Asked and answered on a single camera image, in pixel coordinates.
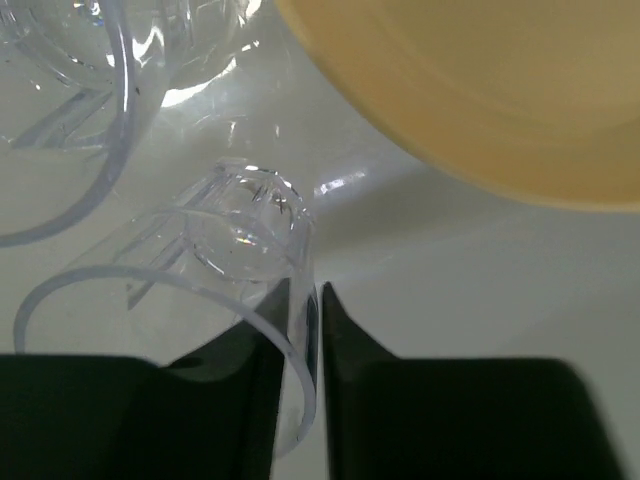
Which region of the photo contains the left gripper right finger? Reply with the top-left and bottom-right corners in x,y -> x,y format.
321,284 -> 624,479

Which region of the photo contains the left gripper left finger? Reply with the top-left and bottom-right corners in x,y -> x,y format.
0,279 -> 292,480

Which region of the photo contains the clear glass cup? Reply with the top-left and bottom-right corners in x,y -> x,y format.
13,158 -> 319,456
1,1 -> 248,247

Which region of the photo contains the beige plastic plate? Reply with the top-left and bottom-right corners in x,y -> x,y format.
277,1 -> 639,212

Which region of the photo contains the clear plastic bin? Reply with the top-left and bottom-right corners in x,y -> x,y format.
1,1 -> 639,479

